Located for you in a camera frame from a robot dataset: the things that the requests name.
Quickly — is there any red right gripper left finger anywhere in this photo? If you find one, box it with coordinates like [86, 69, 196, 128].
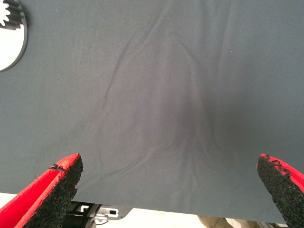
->
[0, 153, 84, 228]

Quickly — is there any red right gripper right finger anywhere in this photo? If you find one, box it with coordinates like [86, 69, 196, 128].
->
[256, 153, 304, 228]

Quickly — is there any small steel gear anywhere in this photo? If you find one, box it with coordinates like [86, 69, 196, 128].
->
[0, 0, 26, 31]

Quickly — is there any dark grey table cloth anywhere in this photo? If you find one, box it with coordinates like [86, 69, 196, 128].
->
[0, 0, 304, 225]

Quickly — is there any round metal plate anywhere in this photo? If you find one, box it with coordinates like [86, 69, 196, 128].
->
[0, 0, 29, 72]

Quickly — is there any black frame with white marks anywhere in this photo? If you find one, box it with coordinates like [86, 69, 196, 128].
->
[64, 201, 130, 228]

